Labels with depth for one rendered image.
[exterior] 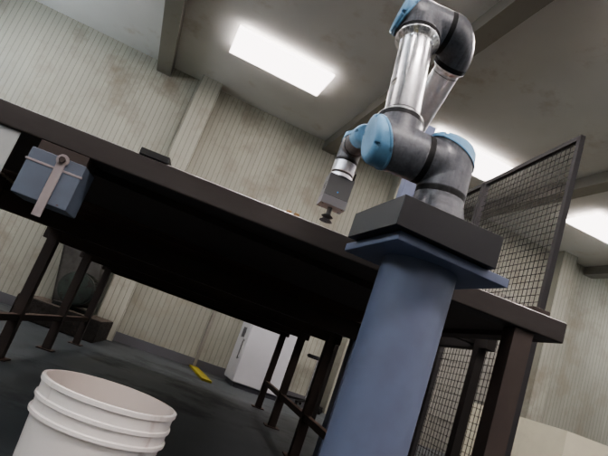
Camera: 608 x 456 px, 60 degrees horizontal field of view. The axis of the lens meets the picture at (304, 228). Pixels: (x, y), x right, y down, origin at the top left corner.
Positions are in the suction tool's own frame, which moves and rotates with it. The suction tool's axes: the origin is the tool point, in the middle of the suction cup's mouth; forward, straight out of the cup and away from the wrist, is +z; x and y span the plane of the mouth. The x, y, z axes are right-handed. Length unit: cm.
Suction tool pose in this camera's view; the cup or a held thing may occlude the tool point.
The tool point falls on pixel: (325, 221)
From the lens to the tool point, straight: 168.4
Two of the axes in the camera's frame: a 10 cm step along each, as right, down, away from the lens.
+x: 2.2, -1.6, -9.6
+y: -9.2, -3.7, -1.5
